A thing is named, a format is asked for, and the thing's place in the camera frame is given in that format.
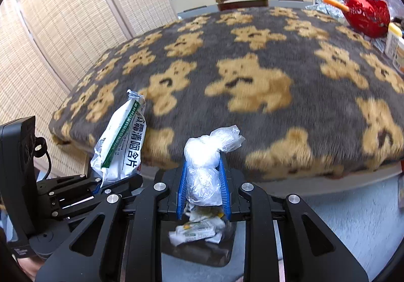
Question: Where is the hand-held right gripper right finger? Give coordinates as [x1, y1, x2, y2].
[219, 156, 370, 282]

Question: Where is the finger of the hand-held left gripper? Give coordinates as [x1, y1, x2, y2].
[37, 174, 103, 196]
[47, 174, 144, 219]

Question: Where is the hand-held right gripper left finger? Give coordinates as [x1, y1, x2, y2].
[35, 160, 190, 282]

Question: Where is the clear plastic bag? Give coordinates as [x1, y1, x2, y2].
[184, 125, 246, 207]

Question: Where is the white green packet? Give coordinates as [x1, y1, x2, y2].
[90, 89, 147, 189]

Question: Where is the square metal bin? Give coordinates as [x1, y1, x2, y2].
[159, 206, 247, 282]

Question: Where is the crumpled yellow white wrapper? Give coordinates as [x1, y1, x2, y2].
[169, 222, 221, 246]

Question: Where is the light blue fluffy rug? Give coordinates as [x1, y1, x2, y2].
[271, 189, 404, 282]

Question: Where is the grey and tan plush cushion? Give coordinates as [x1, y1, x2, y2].
[49, 7, 404, 183]

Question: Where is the bamboo folding screen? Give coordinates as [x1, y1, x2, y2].
[0, 0, 179, 172]

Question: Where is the silver patterned bag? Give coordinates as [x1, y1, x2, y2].
[312, 1, 348, 20]

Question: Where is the orange stick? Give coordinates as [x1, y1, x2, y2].
[322, 0, 349, 11]

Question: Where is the white jar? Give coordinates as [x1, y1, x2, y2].
[384, 22, 404, 63]

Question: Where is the red plastic bag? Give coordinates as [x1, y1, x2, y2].
[344, 0, 391, 39]

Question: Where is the black cable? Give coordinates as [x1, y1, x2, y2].
[34, 136, 53, 182]

